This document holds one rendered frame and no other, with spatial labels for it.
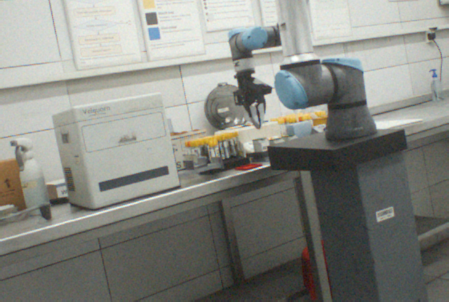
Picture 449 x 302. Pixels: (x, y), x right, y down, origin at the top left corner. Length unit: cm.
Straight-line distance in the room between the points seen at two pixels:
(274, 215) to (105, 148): 129
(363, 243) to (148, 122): 71
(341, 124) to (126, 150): 63
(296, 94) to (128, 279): 119
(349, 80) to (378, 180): 29
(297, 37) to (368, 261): 66
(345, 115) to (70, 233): 83
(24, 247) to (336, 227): 87
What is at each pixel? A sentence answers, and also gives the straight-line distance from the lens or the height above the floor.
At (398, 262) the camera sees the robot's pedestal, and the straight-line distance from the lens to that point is 157.
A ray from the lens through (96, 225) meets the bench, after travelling 144.
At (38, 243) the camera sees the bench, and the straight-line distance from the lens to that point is 140.
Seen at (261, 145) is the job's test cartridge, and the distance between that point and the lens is 179.
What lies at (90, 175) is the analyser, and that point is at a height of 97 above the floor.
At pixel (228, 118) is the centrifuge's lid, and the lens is 234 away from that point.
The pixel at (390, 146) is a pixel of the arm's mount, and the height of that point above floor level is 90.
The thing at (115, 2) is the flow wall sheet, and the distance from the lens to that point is 224.
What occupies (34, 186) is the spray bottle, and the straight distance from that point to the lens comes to 164.
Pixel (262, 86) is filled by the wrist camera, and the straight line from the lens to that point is 174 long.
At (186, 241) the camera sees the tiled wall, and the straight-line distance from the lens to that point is 232.
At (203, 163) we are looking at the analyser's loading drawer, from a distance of 164.
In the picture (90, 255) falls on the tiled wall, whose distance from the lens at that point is 216.
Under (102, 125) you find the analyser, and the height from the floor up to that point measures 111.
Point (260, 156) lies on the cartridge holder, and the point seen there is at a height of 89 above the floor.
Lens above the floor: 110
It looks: 3 degrees down
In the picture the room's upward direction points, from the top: 11 degrees counter-clockwise
